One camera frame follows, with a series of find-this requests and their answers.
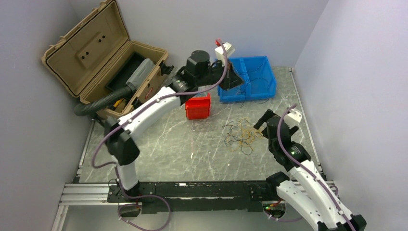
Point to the blue divided plastic bin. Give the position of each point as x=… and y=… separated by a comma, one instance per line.
x=260, y=82

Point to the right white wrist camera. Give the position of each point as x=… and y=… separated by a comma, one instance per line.
x=293, y=118

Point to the grey canister in toolbox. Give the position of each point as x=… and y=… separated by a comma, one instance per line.
x=140, y=74

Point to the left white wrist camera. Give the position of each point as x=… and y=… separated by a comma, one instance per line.
x=223, y=50

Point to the tan open toolbox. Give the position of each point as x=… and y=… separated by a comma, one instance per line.
x=94, y=51

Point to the red plastic bin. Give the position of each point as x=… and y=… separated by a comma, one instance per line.
x=198, y=107

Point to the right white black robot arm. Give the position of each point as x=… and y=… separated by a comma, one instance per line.
x=316, y=203

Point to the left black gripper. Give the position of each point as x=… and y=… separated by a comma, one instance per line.
x=231, y=80

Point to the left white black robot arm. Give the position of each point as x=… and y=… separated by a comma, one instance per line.
x=197, y=76

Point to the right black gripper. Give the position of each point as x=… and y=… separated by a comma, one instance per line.
x=269, y=113

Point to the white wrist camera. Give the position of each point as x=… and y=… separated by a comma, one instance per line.
x=223, y=50
x=293, y=118

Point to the black aluminium base frame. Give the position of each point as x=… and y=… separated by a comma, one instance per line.
x=176, y=196

